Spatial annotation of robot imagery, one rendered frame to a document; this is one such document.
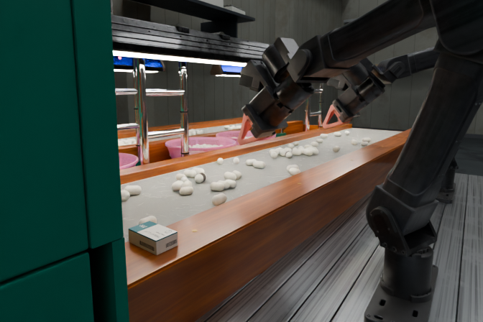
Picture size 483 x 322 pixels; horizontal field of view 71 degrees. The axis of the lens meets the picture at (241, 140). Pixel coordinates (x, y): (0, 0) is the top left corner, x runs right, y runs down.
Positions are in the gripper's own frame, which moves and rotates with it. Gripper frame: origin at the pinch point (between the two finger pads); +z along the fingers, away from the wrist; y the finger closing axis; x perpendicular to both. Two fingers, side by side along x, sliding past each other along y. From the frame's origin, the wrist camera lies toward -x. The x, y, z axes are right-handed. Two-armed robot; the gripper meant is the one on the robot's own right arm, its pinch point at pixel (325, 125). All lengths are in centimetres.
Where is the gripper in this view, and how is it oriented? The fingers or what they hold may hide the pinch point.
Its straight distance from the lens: 107.2
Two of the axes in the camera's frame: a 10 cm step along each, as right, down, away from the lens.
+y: -6.2, 1.2, -7.8
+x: 5.0, 8.2, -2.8
